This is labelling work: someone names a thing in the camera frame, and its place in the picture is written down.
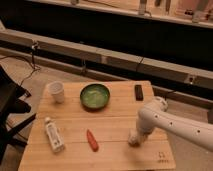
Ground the green ceramic bowl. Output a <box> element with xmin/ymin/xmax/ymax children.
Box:
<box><xmin>80</xmin><ymin>84</ymin><xmax>110</xmax><ymax>110</ymax></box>

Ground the white paper cup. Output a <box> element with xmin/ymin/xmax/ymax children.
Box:
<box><xmin>47</xmin><ymin>81</ymin><xmax>65</xmax><ymax>103</ymax></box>

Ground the grey metal rail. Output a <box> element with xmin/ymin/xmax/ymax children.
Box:
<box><xmin>0</xmin><ymin>29</ymin><xmax>213</xmax><ymax>89</ymax></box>

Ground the white tube with label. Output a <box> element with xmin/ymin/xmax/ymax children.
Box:
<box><xmin>45</xmin><ymin>117</ymin><xmax>65</xmax><ymax>153</ymax></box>

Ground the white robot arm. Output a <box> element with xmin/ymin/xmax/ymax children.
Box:
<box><xmin>136</xmin><ymin>97</ymin><xmax>213</xmax><ymax>152</ymax></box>

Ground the white sponge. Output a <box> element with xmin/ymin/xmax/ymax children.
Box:
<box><xmin>128</xmin><ymin>132</ymin><xmax>143</xmax><ymax>146</ymax></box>

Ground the dark brown rectangular block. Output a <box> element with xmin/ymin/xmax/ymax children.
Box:
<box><xmin>135</xmin><ymin>85</ymin><xmax>144</xmax><ymax>101</ymax></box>

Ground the black cable on floor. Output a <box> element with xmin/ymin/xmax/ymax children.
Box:
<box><xmin>0</xmin><ymin>41</ymin><xmax>43</xmax><ymax>87</ymax></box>

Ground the orange toy carrot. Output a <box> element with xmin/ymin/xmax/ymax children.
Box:
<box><xmin>86</xmin><ymin>130</ymin><xmax>99</xmax><ymax>152</ymax></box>

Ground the black tripod stand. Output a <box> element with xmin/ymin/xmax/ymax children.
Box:
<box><xmin>0</xmin><ymin>65</ymin><xmax>36</xmax><ymax>164</ymax></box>

